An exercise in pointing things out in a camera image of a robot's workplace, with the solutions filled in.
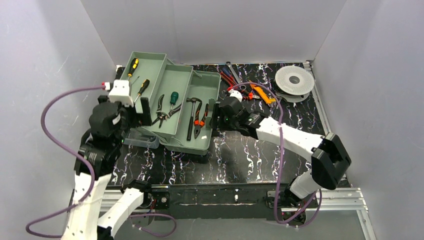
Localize black long nose pliers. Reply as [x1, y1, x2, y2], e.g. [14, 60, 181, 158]
[152, 94, 182, 128]

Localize black orange pliers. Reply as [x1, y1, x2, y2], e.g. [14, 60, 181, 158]
[193, 102, 209, 139]

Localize grey green tool box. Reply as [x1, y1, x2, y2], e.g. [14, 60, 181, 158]
[120, 51, 221, 156]

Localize green stubby screwdriver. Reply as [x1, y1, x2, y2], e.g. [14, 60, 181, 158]
[169, 91, 179, 111]

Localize black yellow screwdriver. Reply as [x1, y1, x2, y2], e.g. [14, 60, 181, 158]
[127, 57, 139, 96]
[134, 79, 150, 104]

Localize claw hammer black handle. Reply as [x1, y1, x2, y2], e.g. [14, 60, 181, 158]
[186, 97, 202, 141]

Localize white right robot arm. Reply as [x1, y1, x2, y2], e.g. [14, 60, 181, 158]
[210, 97, 352, 201]

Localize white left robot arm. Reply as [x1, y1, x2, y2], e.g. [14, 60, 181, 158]
[61, 95, 152, 240]

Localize grey combination wrench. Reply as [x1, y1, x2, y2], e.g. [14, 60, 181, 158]
[226, 61, 247, 91]

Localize red black utility knife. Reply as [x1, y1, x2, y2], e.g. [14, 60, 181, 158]
[219, 71, 237, 87]

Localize blue red small screwdriver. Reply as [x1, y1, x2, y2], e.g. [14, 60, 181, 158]
[222, 67, 237, 85]

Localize white filament spool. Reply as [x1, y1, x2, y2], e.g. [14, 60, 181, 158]
[272, 65, 315, 103]

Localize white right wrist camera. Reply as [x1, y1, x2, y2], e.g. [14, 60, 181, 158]
[228, 89, 243, 103]

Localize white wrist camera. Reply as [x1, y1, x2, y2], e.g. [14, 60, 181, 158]
[108, 79, 134, 107]
[228, 89, 243, 103]

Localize red handled cutter pliers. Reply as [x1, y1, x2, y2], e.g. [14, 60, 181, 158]
[241, 92, 262, 101]

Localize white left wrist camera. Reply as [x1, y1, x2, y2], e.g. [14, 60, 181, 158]
[108, 79, 134, 107]

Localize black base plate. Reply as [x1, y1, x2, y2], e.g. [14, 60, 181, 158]
[119, 183, 319, 222]

